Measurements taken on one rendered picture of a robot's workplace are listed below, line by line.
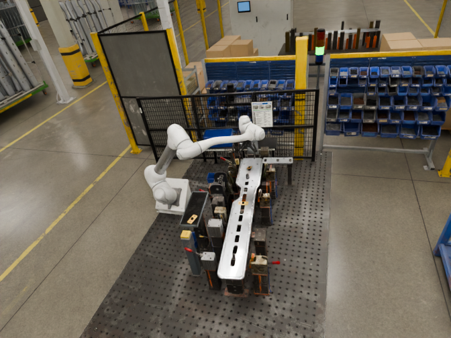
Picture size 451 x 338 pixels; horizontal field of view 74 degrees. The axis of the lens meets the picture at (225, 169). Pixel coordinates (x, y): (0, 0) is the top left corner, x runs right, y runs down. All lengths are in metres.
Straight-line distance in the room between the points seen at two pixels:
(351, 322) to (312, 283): 0.79
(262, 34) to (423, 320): 7.46
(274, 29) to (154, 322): 7.75
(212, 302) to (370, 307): 1.51
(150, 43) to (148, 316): 3.34
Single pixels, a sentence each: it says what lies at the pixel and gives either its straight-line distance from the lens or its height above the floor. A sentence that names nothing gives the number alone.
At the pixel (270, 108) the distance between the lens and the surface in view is 3.14.
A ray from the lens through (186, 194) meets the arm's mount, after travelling 2.94.
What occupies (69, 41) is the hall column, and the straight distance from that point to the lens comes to 9.70.
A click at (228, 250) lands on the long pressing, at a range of 2.22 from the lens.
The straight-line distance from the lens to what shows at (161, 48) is 4.40.
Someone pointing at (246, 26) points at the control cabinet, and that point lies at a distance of 8.98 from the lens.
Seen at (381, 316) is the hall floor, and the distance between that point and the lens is 3.20.
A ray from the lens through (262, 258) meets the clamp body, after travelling 2.08.
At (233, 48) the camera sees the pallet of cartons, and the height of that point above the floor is 0.97.
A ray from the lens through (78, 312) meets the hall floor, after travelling 3.64.
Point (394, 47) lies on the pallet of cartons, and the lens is 4.96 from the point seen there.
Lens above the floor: 2.73
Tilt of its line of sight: 36 degrees down
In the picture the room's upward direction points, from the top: 9 degrees counter-clockwise
